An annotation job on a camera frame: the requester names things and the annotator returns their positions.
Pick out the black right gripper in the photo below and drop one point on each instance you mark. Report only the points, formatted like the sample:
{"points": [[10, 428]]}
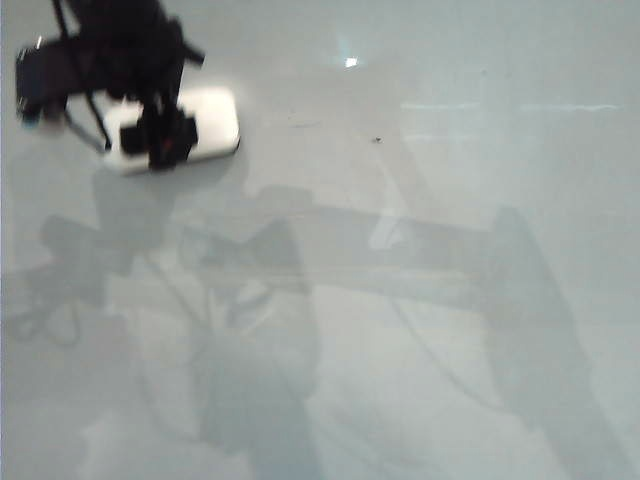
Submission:
{"points": [[125, 65]]}

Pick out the white rectangular whiteboard eraser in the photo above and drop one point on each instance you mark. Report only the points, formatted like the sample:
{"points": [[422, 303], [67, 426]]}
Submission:
{"points": [[215, 125]]}

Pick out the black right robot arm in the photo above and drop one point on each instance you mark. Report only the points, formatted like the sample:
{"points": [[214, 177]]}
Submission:
{"points": [[120, 12]]}

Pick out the white glass whiteboard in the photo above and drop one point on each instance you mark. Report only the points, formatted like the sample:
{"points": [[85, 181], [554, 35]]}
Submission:
{"points": [[400, 350]]}

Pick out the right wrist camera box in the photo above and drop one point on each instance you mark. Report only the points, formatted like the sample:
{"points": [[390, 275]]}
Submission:
{"points": [[40, 80]]}

